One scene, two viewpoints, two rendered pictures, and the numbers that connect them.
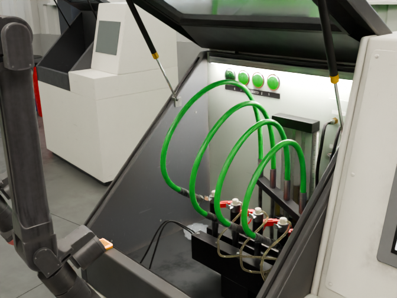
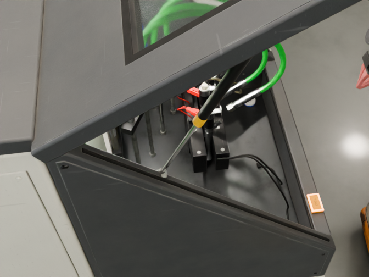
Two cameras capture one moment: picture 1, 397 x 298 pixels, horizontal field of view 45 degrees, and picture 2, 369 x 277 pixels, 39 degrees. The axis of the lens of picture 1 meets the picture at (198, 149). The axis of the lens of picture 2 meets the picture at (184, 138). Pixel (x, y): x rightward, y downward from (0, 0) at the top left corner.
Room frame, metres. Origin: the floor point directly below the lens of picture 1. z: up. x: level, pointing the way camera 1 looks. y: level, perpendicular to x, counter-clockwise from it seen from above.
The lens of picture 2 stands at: (1.95, 0.43, 2.10)
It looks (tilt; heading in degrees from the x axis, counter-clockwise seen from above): 53 degrees down; 218
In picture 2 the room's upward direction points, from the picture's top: 3 degrees counter-clockwise
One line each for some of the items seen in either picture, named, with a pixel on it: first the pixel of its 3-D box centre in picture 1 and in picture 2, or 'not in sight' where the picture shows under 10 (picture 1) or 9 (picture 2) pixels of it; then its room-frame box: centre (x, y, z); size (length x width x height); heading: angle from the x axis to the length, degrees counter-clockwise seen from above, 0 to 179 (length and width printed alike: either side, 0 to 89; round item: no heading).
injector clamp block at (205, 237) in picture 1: (246, 272); (202, 123); (1.15, -0.12, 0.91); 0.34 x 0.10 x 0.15; 42
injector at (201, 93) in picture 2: (233, 239); (208, 113); (1.17, -0.09, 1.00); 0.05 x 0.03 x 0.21; 132
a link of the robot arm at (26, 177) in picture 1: (22, 152); not in sight; (0.77, 0.30, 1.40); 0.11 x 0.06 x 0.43; 37
